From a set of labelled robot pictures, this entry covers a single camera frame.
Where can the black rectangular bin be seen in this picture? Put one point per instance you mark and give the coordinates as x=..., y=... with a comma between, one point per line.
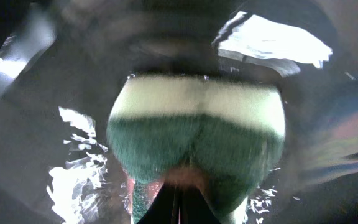
x=64, y=63

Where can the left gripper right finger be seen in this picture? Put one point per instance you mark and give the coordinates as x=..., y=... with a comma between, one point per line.
x=194, y=208

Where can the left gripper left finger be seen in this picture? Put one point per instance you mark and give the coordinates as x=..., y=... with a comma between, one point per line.
x=165, y=207

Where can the green scrubbing sponge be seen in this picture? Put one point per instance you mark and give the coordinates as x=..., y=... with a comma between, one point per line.
x=233, y=133

